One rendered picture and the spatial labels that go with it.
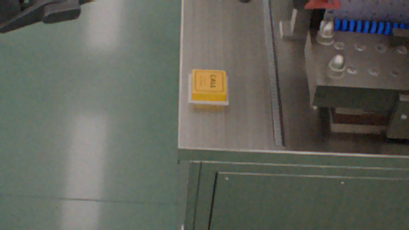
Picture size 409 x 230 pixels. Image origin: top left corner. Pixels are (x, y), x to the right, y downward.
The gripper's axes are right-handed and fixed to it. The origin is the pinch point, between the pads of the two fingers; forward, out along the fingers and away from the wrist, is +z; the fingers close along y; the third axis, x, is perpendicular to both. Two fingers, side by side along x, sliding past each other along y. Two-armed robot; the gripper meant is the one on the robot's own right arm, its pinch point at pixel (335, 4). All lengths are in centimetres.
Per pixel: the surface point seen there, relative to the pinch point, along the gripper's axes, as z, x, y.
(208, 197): -4.2, -40.3, 25.8
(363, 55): 6.1, -0.8, 11.0
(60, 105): -7, -128, -67
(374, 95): 8.4, -1.9, 19.9
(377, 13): 8.7, 3.2, 0.2
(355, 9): 4.3, 1.4, 0.2
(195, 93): -16.7, -26.6, 13.3
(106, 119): 8, -119, -61
